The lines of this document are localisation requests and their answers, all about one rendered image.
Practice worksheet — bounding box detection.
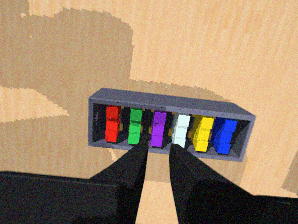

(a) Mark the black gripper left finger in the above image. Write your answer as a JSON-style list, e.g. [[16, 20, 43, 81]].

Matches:
[[0, 140, 148, 224]]

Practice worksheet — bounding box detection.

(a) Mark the white fuse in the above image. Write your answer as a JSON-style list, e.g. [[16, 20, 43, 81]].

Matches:
[[171, 112, 190, 148]]

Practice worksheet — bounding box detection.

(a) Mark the green fuse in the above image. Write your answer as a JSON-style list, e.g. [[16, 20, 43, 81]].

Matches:
[[128, 107, 143, 144]]

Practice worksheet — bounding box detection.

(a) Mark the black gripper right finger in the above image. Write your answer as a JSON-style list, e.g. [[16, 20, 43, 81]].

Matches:
[[169, 143, 298, 224]]

